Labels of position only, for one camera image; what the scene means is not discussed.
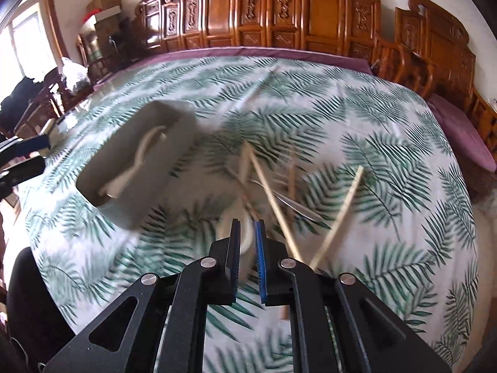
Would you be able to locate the cardboard box with red label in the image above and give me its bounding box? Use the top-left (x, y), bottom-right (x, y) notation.
top-left (85, 0), bottom-right (123, 21)

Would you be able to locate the purple under cloth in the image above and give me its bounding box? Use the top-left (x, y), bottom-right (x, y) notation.
top-left (126, 46), bottom-right (374, 75)

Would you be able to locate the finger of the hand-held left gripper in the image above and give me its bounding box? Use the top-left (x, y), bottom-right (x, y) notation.
top-left (0, 156), bottom-right (46, 200)
top-left (0, 134), bottom-right (52, 164)

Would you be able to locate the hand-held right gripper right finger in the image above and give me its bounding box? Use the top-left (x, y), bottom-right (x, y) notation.
top-left (253, 219), bottom-right (453, 373)

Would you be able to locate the window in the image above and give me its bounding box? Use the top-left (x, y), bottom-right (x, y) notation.
top-left (0, 0), bottom-right (59, 98)

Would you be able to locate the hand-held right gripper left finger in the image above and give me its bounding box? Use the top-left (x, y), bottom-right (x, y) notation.
top-left (44, 219), bottom-right (242, 373)

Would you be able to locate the brown cardboard box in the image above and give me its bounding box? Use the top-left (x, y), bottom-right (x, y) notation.
top-left (93, 15), bottom-right (127, 49)

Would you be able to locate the carved wooden high-back seat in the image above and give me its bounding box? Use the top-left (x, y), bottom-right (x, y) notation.
top-left (395, 0), bottom-right (497, 156)

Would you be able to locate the white plastic bag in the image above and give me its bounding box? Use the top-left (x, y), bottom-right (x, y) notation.
top-left (60, 56), bottom-right (92, 90)

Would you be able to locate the black bag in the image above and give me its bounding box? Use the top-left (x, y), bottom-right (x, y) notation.
top-left (0, 76), bottom-right (43, 125)

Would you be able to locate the green leaf print tablecloth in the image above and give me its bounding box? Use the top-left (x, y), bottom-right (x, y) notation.
top-left (2, 55), bottom-right (480, 373)

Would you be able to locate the dark wooden chair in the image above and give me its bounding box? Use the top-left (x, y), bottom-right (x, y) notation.
top-left (75, 33), bottom-right (119, 83)

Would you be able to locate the metal fork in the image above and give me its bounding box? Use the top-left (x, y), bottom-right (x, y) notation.
top-left (246, 179), bottom-right (325, 222)

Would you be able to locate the grey rectangular tray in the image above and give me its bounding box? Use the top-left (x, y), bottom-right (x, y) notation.
top-left (75, 100), bottom-right (200, 231)

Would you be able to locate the pale bamboo chopstick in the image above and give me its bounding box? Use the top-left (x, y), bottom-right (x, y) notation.
top-left (243, 142), bottom-right (304, 263)
top-left (311, 165), bottom-right (365, 269)

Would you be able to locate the purple seat cushion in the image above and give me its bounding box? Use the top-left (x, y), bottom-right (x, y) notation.
top-left (427, 93), bottom-right (497, 172)

